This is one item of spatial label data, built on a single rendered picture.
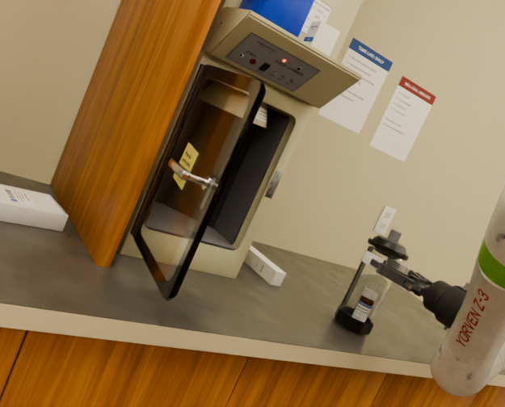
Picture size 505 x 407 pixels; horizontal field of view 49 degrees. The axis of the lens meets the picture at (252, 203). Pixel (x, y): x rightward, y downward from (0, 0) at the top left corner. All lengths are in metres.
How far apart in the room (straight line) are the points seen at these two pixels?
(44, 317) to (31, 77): 0.78
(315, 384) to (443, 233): 1.39
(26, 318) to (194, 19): 0.60
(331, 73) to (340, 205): 0.94
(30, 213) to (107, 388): 0.39
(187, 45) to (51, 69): 0.56
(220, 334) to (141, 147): 0.39
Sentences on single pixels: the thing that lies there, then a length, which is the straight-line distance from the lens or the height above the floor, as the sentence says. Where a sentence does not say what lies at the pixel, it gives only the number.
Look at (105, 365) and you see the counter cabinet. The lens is 1.04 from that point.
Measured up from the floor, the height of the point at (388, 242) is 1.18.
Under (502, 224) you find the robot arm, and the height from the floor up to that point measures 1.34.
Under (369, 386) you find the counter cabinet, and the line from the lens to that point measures 1.47.
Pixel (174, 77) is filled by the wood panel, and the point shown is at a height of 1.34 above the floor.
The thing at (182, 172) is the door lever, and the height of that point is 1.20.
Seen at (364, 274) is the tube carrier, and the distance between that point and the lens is 1.41.
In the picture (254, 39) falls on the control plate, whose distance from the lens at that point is 1.13.
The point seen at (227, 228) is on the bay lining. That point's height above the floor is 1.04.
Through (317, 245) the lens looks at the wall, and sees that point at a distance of 2.11.
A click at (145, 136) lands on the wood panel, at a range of 1.08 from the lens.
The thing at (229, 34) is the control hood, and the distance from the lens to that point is 1.12.
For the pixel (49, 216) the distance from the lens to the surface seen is 1.22.
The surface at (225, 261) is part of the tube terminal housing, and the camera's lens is 1.36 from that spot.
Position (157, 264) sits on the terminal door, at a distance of 1.03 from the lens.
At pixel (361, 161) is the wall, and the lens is 2.09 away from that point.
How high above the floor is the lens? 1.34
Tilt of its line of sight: 9 degrees down
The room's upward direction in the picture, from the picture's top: 24 degrees clockwise
